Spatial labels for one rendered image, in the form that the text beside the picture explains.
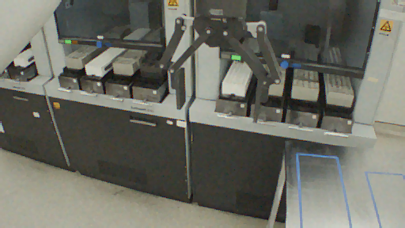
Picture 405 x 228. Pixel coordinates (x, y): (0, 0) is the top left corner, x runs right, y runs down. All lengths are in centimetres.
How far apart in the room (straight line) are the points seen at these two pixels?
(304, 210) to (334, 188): 14
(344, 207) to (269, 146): 59
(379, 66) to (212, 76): 72
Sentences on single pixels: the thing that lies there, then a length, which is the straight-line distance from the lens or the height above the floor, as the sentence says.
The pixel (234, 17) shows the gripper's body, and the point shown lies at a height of 136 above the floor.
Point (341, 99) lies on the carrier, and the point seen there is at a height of 85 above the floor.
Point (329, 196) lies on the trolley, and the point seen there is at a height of 82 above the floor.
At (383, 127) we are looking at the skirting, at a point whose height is 4.
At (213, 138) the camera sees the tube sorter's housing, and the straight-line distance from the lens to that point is 145.
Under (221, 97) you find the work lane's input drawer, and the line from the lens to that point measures 132.
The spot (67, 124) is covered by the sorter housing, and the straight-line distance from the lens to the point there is 188.
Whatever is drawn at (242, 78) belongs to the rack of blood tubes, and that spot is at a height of 86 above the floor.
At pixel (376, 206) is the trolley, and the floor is 82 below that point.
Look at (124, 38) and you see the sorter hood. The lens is 146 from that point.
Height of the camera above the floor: 149
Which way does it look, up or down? 33 degrees down
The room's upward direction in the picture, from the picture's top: straight up
